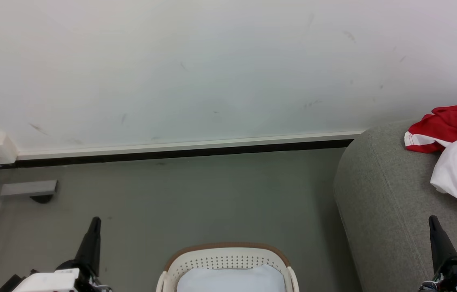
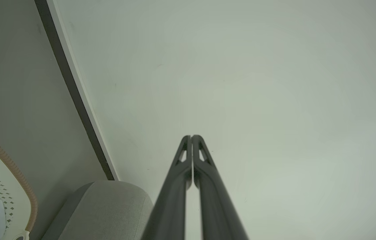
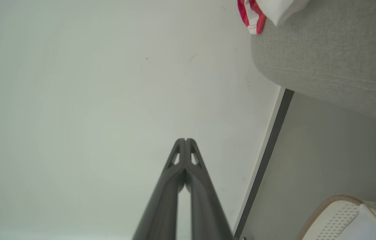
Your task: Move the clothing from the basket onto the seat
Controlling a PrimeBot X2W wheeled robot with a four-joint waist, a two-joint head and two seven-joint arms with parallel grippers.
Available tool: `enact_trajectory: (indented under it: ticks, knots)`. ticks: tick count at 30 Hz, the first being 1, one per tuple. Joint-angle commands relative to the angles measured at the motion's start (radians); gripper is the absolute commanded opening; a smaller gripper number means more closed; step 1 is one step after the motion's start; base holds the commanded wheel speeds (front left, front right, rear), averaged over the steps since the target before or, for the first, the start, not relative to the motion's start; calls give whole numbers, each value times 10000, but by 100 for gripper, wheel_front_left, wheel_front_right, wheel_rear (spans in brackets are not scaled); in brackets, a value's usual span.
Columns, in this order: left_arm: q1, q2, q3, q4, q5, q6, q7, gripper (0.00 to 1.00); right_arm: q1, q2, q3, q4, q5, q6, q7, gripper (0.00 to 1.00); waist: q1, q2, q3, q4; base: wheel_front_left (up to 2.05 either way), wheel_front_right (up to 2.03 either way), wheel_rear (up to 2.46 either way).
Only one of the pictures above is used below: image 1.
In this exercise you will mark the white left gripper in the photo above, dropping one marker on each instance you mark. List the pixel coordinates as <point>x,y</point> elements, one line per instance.
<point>50,282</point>

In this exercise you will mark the white basket with brown rim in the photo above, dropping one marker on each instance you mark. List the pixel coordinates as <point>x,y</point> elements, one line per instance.
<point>228,256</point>

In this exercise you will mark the grey fabric sofa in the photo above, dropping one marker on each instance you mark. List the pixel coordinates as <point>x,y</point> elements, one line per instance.
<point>390,211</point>

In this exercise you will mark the black round floor pad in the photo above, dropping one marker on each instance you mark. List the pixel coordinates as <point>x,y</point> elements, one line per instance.
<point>42,198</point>

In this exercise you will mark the white and black baseboard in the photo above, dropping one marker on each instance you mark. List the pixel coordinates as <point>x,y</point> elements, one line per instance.
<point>188,148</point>

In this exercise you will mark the light blue garment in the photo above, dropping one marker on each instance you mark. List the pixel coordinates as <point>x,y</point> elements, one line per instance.
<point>230,280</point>

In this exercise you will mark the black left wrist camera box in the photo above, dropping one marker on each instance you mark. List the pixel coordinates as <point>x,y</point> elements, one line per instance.
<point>9,284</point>

